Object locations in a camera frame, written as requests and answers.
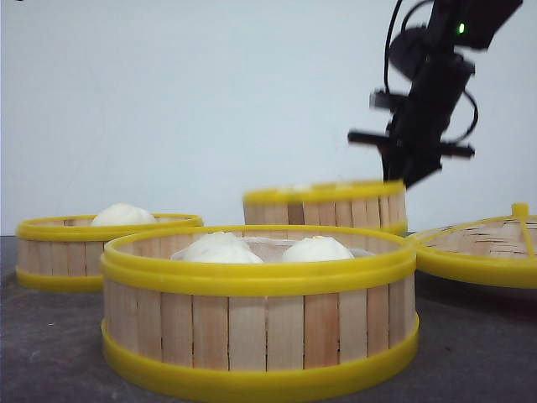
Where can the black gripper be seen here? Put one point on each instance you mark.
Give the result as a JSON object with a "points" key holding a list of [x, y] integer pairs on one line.
{"points": [[412, 147]]}

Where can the bamboo steamer basket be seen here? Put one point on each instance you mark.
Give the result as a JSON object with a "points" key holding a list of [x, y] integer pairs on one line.
{"points": [[62, 254], [371, 204], [269, 332]]}

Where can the bamboo steamer lid yellow rim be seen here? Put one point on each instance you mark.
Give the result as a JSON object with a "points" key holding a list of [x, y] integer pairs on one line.
{"points": [[495, 251]]}

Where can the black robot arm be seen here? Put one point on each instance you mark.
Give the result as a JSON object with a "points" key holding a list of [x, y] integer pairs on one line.
{"points": [[452, 24]]}

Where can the right white bun front basket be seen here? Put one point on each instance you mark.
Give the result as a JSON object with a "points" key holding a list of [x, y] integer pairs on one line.
{"points": [[316, 249]]}

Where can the white bun basket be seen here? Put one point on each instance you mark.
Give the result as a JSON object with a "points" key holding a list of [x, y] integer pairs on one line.
{"points": [[218, 247], [316, 249], [123, 214]]}

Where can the left white bun front basket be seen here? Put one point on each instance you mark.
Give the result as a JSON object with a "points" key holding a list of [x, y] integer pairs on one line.
{"points": [[218, 247]]}

